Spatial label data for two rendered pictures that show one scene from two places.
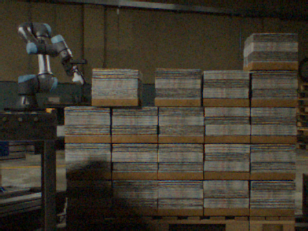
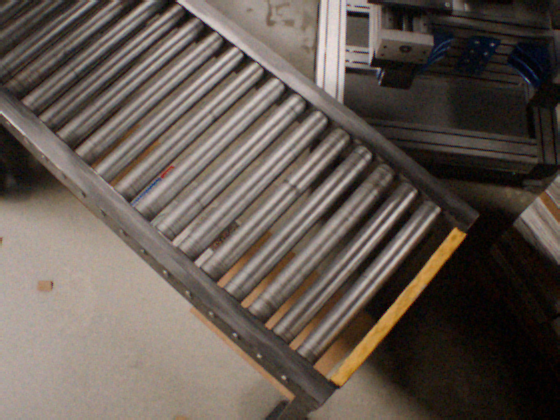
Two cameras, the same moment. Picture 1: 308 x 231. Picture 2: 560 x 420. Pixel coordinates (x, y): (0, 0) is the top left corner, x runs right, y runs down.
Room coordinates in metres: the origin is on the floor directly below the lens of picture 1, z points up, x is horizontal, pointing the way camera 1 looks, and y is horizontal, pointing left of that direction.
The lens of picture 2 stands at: (1.85, 0.51, 2.16)
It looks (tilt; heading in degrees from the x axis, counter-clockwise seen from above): 67 degrees down; 50
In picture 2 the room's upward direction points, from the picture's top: 10 degrees clockwise
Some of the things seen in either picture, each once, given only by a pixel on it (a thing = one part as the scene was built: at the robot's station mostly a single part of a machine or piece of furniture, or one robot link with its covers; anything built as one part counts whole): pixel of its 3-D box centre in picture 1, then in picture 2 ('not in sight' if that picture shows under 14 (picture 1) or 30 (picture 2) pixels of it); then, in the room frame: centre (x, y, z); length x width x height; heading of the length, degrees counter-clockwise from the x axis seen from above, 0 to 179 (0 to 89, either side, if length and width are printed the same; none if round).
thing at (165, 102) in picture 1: (177, 102); not in sight; (3.08, 0.00, 0.86); 0.38 x 0.29 x 0.04; 179
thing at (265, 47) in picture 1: (267, 135); not in sight; (3.08, -0.60, 0.65); 0.39 x 0.30 x 1.29; 1
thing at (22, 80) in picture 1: (27, 84); not in sight; (3.26, 1.05, 0.98); 0.13 x 0.12 x 0.14; 123
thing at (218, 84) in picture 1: (223, 89); not in sight; (3.08, -0.30, 0.95); 0.38 x 0.29 x 0.23; 179
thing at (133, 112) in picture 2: not in sight; (151, 96); (2.11, 1.33, 0.77); 0.47 x 0.05 x 0.05; 18
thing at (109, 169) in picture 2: not in sight; (171, 112); (2.13, 1.27, 0.77); 0.47 x 0.05 x 0.05; 18
